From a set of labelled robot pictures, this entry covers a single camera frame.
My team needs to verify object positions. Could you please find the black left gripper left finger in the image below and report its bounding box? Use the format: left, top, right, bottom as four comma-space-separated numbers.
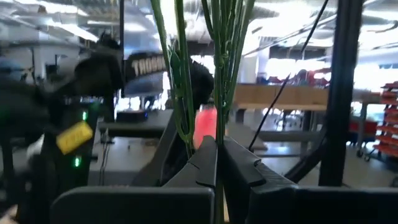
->
49, 135, 219, 224

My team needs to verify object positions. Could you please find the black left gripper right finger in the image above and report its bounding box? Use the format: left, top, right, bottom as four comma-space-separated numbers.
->
220, 136, 398, 224

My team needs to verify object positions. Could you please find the green multi-stem flower sprig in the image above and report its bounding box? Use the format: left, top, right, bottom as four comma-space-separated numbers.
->
200, 0, 256, 224
150, 0, 197, 158

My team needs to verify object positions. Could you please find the black desk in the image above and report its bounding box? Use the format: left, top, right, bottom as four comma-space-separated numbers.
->
98, 108, 175, 139

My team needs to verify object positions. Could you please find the yellow tag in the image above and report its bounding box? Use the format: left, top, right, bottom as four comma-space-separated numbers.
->
55, 121, 94, 156

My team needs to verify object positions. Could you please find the red cylindrical object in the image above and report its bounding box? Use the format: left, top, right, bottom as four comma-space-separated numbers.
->
193, 105, 218, 149

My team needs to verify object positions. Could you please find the wooden workbench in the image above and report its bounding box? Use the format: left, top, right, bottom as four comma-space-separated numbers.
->
233, 83, 382, 112

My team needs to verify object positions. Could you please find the red parts bin rack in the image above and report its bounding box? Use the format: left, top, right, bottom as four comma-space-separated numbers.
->
372, 80, 398, 159

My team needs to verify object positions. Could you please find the thin black cable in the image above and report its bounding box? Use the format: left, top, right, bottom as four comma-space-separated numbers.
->
248, 0, 330, 152

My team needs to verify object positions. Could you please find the black aluminium table frame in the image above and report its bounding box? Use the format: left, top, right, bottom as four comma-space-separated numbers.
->
284, 0, 364, 187

